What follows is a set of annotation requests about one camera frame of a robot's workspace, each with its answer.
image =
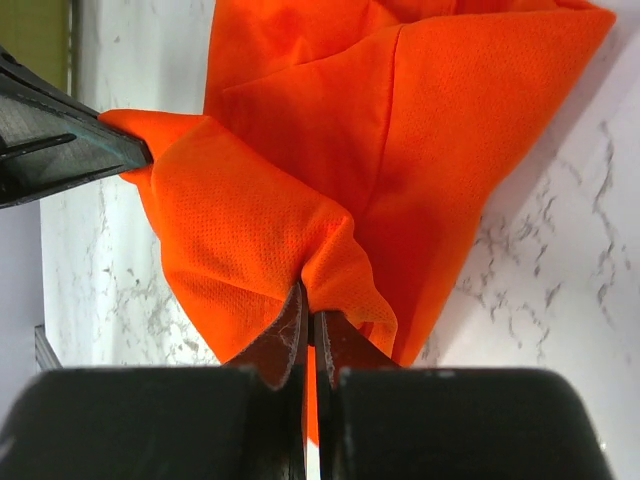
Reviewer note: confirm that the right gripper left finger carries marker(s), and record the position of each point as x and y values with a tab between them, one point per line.
241	420

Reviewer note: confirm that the aluminium rail frame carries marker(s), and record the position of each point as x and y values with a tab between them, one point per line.
45	357

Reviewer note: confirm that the olive green plastic basket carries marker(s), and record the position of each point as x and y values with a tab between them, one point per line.
39	35

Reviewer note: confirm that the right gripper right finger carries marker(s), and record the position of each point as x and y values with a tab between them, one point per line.
377	420

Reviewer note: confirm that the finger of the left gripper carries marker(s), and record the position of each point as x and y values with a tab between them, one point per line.
51	142

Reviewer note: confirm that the orange t shirt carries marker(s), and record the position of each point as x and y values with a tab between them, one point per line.
350	146

